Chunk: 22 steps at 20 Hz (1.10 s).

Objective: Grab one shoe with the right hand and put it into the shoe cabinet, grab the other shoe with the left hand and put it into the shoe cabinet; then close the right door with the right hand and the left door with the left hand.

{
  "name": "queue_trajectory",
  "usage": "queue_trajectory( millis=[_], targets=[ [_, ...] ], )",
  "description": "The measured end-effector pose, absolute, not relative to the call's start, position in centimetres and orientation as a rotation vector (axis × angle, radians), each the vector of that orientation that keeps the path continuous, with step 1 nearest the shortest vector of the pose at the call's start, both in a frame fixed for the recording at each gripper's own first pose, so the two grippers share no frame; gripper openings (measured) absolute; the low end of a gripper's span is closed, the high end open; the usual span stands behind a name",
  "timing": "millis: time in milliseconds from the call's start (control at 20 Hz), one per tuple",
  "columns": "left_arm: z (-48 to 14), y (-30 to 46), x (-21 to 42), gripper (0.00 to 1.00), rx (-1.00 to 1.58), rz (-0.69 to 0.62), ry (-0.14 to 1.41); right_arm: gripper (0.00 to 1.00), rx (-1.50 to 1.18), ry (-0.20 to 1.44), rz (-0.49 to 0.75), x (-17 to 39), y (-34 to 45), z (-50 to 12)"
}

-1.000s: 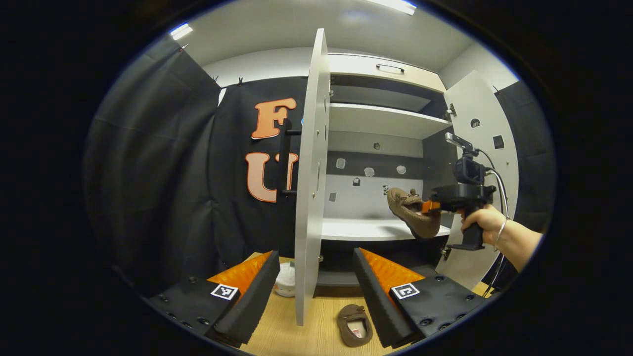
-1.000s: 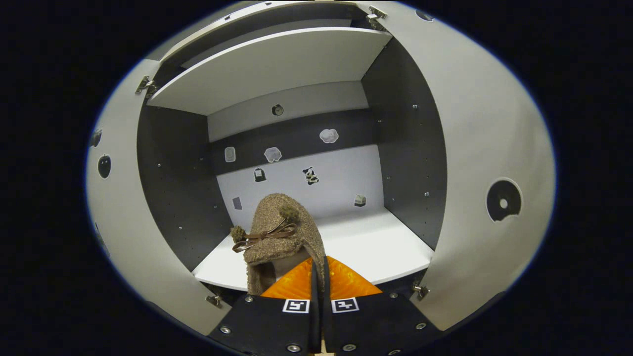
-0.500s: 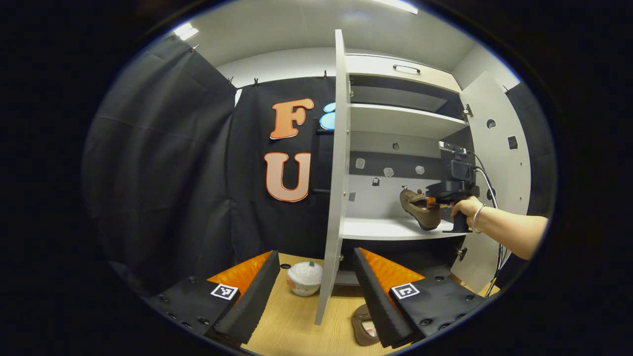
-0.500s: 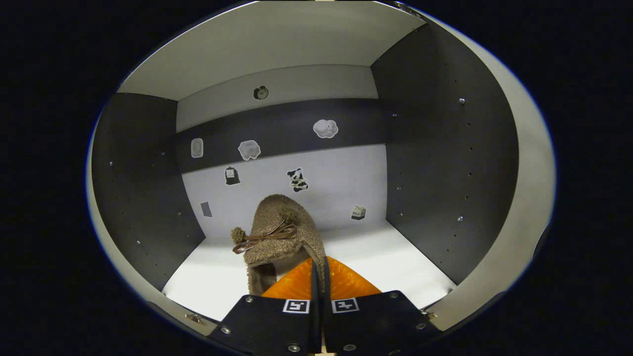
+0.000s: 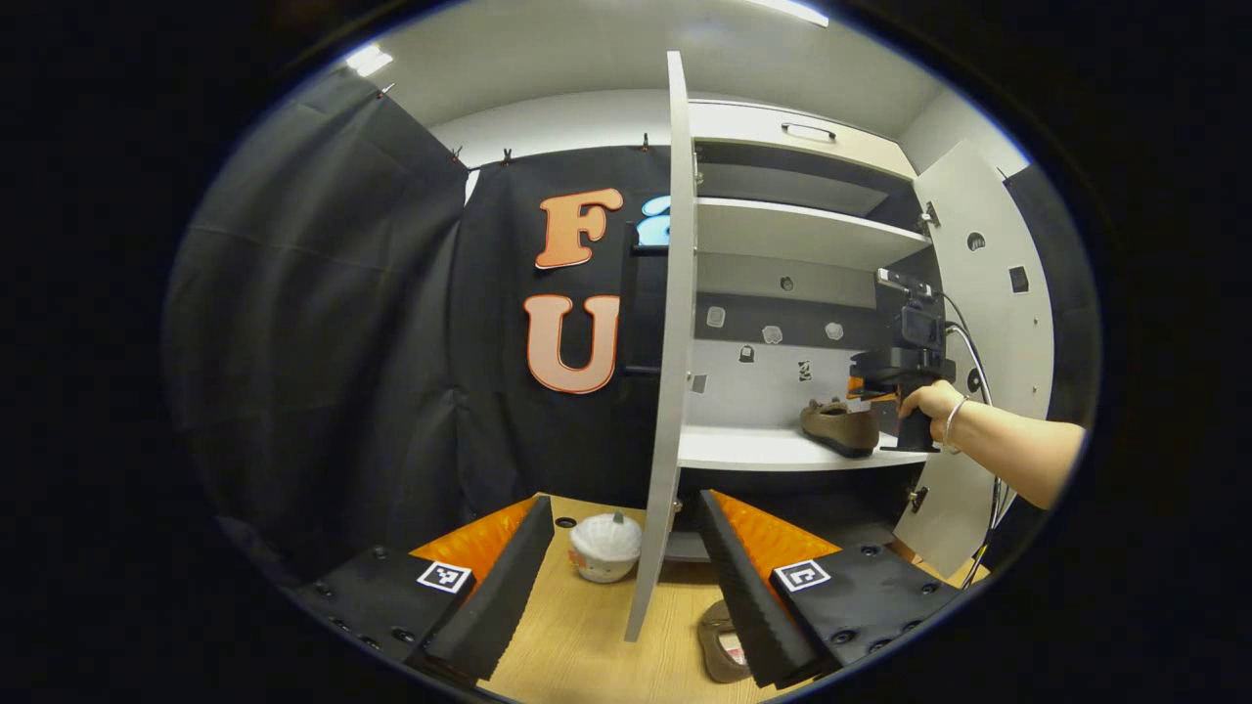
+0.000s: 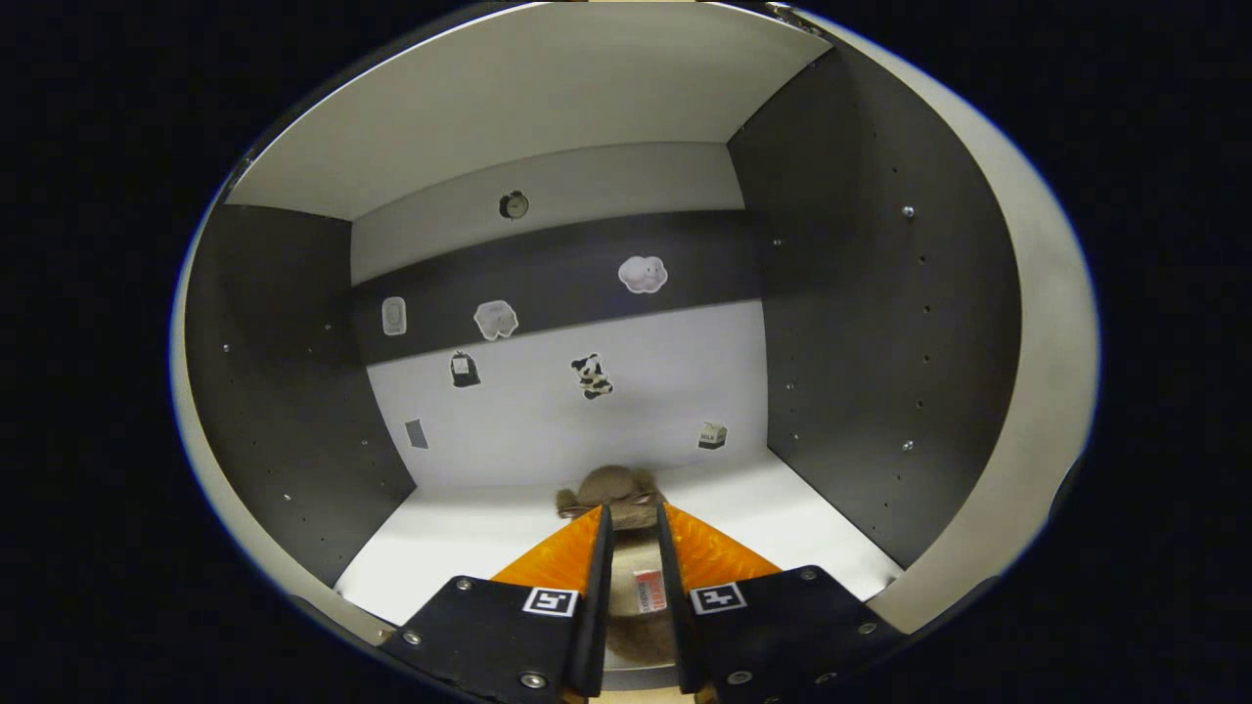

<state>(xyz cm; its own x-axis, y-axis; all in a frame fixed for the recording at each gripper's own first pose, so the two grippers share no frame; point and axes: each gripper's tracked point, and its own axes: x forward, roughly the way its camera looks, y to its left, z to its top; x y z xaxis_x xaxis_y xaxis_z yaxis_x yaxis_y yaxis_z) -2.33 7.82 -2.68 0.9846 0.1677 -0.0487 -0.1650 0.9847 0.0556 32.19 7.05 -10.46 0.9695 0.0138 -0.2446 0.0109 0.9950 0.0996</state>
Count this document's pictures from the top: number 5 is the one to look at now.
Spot white right gripper cable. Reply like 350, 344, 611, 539
941, 321, 1013, 588

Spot small white pumpkin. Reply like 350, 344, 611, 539
569, 510, 645, 585

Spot black backdrop cloth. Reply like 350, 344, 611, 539
161, 68, 676, 588
998, 161, 1104, 568

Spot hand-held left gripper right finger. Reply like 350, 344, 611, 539
698, 490, 964, 690

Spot brown shoe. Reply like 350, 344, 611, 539
696, 599, 754, 684
799, 397, 881, 459

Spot white shoe cabinet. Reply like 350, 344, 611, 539
675, 98, 945, 563

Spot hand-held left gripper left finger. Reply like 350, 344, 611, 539
282, 496, 556, 687

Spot white cabinet drawer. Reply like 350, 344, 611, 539
690, 101, 918, 182

